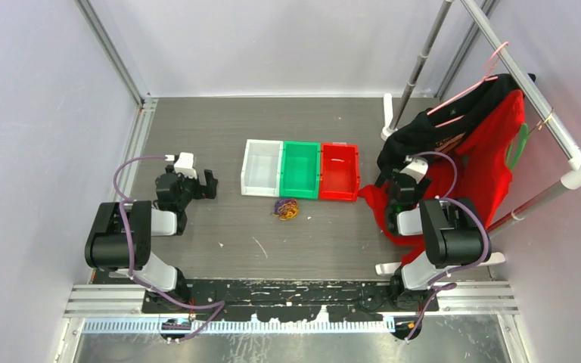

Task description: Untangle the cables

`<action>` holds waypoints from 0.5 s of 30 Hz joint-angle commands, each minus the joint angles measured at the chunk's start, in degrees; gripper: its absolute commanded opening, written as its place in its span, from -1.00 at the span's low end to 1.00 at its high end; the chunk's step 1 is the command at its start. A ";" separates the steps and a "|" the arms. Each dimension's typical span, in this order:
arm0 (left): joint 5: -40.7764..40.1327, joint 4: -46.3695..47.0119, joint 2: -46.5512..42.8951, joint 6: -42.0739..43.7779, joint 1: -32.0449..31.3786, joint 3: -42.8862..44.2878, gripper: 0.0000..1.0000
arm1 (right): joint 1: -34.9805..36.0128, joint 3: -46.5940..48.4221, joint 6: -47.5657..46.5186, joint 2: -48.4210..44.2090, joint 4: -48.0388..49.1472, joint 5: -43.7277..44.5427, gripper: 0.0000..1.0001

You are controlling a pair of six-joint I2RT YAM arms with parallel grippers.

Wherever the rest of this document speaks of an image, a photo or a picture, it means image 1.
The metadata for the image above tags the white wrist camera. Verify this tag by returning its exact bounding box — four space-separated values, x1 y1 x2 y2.
400 156 429 184
165 152 198 178

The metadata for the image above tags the white plastic bin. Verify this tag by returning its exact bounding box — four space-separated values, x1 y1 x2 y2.
241 139 284 197

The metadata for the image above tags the pink clothes hanger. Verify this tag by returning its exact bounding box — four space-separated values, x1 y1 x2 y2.
427 42 509 116

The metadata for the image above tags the black t-shirt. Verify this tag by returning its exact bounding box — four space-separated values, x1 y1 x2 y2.
374 73 522 187

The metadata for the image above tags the metal clothes rack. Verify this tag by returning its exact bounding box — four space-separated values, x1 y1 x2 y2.
374 0 581 278

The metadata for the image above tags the green plastic bin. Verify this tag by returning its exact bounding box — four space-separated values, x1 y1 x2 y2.
279 141 321 200

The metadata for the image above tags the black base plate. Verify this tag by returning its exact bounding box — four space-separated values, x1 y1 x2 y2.
141 278 440 324

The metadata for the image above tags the red t-shirt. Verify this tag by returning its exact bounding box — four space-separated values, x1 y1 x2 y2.
359 92 525 264

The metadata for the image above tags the red plastic bin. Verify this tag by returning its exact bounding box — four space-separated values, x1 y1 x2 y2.
318 143 360 202

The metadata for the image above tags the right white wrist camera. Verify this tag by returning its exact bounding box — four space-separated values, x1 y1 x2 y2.
400 156 429 184

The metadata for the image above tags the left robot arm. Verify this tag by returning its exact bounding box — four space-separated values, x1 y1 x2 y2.
84 166 218 312

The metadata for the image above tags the coloured cable bundle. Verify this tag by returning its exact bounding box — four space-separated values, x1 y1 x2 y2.
272 197 300 222

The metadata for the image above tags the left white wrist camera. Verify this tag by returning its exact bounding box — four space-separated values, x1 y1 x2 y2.
165 152 198 178

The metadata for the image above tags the green clothes hanger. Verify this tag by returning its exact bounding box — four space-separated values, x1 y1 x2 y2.
505 123 529 171

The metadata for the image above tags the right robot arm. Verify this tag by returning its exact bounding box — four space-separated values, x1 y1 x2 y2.
384 171 491 311

